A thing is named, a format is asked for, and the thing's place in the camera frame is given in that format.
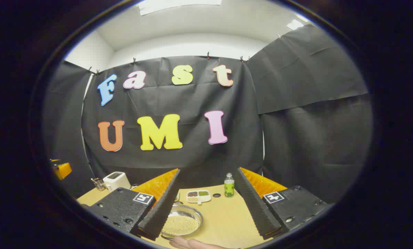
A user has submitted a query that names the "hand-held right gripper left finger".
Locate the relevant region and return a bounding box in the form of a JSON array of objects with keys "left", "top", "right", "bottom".
[{"left": 83, "top": 168, "right": 181, "bottom": 241}]

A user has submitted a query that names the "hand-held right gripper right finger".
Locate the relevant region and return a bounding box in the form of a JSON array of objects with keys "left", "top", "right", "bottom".
[{"left": 235, "top": 167, "right": 333, "bottom": 240}]

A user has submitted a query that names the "steel pot with black handle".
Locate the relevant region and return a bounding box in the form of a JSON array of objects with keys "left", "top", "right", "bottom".
[{"left": 161, "top": 194, "right": 204, "bottom": 241}]

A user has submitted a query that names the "pile of soybeans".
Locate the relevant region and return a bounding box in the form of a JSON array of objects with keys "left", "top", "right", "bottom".
[{"left": 163, "top": 214, "right": 200, "bottom": 237}]

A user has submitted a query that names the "white divided dish of beans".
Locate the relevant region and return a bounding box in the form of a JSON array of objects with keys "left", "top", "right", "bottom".
[{"left": 186, "top": 190, "right": 212, "bottom": 204}]

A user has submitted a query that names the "green drink bottle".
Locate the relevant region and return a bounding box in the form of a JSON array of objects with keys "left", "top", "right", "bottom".
[{"left": 224, "top": 173, "right": 235, "bottom": 198}]

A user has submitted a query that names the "white toaster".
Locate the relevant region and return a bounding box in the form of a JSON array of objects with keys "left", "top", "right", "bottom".
[{"left": 103, "top": 172, "right": 131, "bottom": 192}]

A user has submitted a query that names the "small metal wire basket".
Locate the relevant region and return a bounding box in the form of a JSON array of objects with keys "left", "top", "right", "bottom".
[{"left": 91, "top": 177, "right": 106, "bottom": 191}]

